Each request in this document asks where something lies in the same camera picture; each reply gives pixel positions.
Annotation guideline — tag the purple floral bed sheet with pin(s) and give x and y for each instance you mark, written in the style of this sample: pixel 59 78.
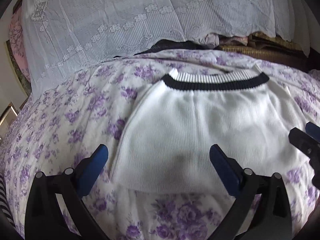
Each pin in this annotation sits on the purple floral bed sheet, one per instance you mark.
pixel 66 124

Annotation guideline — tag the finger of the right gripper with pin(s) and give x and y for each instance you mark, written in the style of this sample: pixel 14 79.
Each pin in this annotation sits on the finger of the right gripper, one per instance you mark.
pixel 308 143

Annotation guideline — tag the white lace cover cloth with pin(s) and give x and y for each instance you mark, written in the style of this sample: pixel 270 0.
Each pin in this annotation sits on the white lace cover cloth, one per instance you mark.
pixel 63 36

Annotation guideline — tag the pink folded cloth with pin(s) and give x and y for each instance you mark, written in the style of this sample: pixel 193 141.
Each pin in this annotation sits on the pink folded cloth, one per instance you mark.
pixel 213 40

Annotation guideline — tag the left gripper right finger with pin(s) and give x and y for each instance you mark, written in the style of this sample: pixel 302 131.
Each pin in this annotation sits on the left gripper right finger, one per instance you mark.
pixel 261 209

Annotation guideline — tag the white black-trimmed knit sweater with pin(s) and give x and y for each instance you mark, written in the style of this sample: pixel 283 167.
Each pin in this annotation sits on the white black-trimmed knit sweater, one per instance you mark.
pixel 164 146

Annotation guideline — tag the wooden bedside furniture edge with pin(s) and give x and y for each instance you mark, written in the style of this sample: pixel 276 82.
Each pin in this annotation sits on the wooden bedside furniture edge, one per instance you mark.
pixel 8 116

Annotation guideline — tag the striped black white cloth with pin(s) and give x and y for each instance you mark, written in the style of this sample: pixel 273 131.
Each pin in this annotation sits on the striped black white cloth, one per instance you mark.
pixel 3 201

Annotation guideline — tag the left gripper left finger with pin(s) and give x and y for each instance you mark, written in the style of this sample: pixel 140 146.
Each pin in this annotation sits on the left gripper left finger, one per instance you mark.
pixel 43 217

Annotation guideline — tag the pink floral pillow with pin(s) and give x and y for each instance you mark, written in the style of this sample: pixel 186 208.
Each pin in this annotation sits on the pink floral pillow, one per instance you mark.
pixel 17 43

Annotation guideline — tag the black garment under lace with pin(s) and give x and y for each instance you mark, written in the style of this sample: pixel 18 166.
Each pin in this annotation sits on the black garment under lace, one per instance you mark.
pixel 169 45

